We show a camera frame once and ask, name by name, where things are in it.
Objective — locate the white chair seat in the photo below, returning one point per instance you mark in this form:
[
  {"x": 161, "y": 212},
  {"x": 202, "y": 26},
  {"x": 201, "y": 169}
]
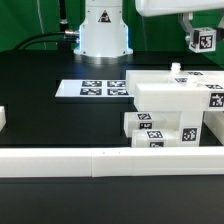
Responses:
[{"x": 186, "y": 123}]

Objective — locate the white tagged cube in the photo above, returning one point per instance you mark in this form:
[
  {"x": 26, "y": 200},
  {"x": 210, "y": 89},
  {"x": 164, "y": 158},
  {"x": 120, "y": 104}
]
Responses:
[{"x": 203, "y": 40}]

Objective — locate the white tag plate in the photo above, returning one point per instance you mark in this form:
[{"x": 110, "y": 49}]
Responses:
[{"x": 92, "y": 88}]

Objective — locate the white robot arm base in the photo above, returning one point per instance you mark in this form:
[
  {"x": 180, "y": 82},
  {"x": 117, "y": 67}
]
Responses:
[{"x": 103, "y": 35}]

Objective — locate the white chair back frame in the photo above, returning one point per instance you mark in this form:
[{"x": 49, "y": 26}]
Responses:
[{"x": 161, "y": 90}]

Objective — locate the white U-shaped fence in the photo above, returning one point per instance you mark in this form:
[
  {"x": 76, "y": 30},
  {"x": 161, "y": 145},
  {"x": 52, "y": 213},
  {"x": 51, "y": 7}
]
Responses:
[{"x": 110, "y": 162}]

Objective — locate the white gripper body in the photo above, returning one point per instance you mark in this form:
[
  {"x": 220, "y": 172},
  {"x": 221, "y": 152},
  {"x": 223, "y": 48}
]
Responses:
[{"x": 150, "y": 8}]

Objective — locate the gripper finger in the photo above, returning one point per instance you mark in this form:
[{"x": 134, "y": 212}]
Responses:
[{"x": 185, "y": 21}]

